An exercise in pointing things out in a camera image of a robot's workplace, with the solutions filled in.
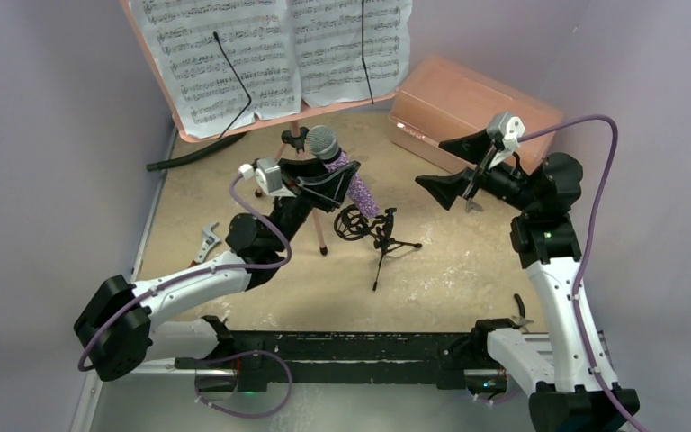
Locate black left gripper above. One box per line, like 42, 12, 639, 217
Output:
269, 152, 357, 254

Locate purple glitter microphone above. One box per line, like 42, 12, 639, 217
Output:
304, 125, 382, 221

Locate pink folding music stand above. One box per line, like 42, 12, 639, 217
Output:
119, 0, 400, 257

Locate black mini microphone tripod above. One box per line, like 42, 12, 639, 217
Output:
333, 204, 423, 292

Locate sheet music paper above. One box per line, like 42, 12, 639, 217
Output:
126, 0, 302, 140
289, 0, 413, 107

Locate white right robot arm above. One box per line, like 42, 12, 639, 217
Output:
416, 131, 640, 431

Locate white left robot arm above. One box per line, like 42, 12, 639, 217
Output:
74, 158, 361, 382

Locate small grey metal clip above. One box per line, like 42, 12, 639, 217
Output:
465, 199, 483, 212

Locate pink translucent storage box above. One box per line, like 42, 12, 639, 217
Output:
388, 56, 563, 174

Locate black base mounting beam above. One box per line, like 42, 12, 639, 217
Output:
175, 330, 508, 395

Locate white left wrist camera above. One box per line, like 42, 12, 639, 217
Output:
238, 157, 295, 198

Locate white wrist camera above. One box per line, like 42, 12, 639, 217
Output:
238, 157, 295, 198
486, 112, 525, 168

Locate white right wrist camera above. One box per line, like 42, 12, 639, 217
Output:
486, 112, 525, 168

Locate black corrugated hose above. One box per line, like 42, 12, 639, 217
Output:
145, 131, 250, 173

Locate orange handled cutter tool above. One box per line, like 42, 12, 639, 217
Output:
189, 221, 221, 267

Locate black handled pliers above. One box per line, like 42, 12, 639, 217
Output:
511, 292, 534, 333

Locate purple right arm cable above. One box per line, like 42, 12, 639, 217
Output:
471, 114, 651, 432

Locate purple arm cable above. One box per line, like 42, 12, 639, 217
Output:
76, 164, 294, 419
471, 114, 651, 432

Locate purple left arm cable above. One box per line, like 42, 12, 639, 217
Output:
76, 164, 294, 419

